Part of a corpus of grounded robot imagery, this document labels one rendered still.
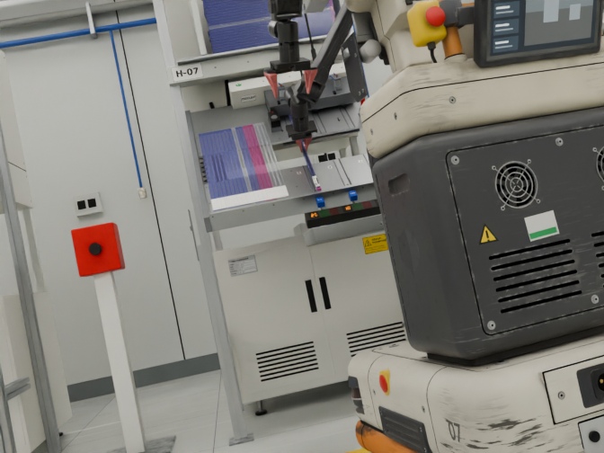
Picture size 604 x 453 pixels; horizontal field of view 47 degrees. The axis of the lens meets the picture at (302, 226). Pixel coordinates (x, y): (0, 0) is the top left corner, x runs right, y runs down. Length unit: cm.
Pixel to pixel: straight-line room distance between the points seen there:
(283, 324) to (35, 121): 240
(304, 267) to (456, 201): 143
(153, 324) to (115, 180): 88
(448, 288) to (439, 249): 7
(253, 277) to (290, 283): 14
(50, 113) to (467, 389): 363
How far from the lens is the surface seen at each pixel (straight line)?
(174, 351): 425
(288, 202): 228
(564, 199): 132
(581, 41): 140
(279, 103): 270
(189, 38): 307
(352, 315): 261
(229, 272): 257
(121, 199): 429
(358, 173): 239
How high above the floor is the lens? 51
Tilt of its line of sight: 3 degrees up
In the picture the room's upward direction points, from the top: 12 degrees counter-clockwise
